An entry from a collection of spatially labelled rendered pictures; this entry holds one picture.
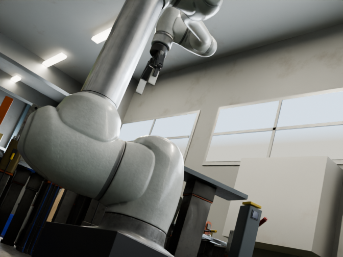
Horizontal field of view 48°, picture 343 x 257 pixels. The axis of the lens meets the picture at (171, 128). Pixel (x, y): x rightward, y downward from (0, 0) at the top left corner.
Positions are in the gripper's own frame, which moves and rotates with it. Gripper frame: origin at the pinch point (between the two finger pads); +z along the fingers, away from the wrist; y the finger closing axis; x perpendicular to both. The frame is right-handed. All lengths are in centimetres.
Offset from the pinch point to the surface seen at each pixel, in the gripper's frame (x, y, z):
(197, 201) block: -33, -12, 39
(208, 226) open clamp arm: -70, 37, 38
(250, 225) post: -59, -12, 40
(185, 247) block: -33, -12, 57
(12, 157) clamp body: 35, 4, 47
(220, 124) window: -183, 265, -132
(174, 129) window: -158, 353, -133
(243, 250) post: -58, -12, 50
